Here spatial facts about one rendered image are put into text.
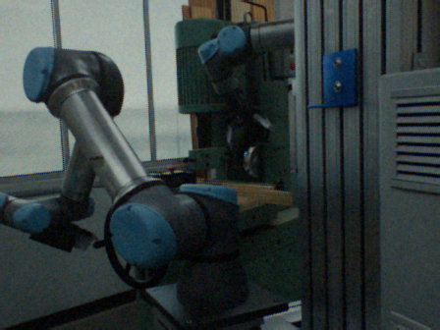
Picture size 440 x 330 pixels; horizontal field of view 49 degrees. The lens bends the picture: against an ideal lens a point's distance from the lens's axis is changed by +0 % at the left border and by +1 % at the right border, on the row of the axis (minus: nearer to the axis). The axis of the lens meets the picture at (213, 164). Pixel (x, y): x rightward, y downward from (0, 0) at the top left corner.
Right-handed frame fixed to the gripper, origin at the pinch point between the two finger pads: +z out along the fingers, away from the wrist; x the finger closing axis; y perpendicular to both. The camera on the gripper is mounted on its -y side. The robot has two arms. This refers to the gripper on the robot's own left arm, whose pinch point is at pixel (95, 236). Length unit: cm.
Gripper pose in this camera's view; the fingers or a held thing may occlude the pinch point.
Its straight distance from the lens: 156.0
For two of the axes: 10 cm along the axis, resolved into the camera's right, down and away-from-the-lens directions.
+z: 5.8, 4.0, 7.1
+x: 7.5, 0.8, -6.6
